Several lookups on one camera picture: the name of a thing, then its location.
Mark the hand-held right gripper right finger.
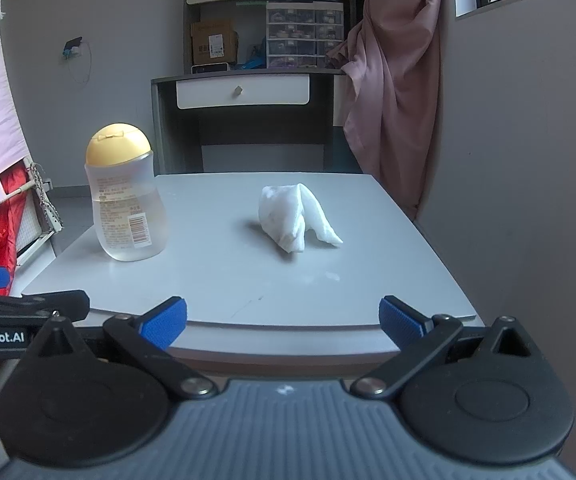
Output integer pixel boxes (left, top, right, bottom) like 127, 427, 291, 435
350, 296, 548, 401

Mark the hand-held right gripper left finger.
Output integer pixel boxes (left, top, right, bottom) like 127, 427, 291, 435
20, 296, 219, 401

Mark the clear bottle with yellow cap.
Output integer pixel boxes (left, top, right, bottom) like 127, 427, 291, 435
84, 122, 169, 262

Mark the white tissue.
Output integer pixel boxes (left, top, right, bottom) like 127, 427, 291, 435
259, 182, 345, 253

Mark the grey desk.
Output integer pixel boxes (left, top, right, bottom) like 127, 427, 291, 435
150, 70, 366, 176

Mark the pink curtain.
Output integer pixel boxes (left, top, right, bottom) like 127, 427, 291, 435
328, 0, 446, 221

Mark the white desk drawer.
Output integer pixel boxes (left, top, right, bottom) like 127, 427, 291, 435
176, 76, 311, 110

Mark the blue plastic toy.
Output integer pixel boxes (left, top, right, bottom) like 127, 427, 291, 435
238, 45, 267, 71

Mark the brown cardboard box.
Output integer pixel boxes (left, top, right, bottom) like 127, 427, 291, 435
190, 20, 239, 66

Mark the clear plastic drawer organizer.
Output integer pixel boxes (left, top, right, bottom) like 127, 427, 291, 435
266, 1, 345, 68

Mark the white charger cable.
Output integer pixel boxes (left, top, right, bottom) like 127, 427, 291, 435
70, 42, 93, 83

